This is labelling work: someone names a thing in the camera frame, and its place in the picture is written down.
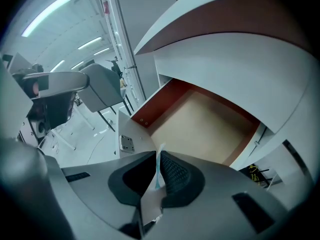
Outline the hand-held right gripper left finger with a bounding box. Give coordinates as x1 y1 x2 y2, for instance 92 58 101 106
61 150 157 240

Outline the yellow cable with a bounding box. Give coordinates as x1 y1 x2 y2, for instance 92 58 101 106
248 165 262 186

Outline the brown-lined desk drawer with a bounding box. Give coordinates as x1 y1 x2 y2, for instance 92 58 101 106
114 78 262 171

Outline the white desk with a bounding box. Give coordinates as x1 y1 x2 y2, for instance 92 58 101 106
133 0 316 210

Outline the white door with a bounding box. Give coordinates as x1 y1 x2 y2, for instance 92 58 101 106
109 0 177 104

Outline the grey upholstered chair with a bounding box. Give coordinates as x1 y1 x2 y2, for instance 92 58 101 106
79 63 133 133

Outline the metal drawer lock plate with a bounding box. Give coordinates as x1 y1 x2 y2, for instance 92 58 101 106
119 134 136 153

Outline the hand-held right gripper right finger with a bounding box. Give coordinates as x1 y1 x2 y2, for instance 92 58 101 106
149 150 291 240

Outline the long ceiling light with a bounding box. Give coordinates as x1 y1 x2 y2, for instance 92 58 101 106
77 36 104 51
93 47 111 56
70 60 86 71
49 59 66 73
20 0 74 38

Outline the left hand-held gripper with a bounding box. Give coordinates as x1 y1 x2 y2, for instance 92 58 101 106
11 68 91 140

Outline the white item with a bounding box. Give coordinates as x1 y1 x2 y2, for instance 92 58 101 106
141 142 168 226

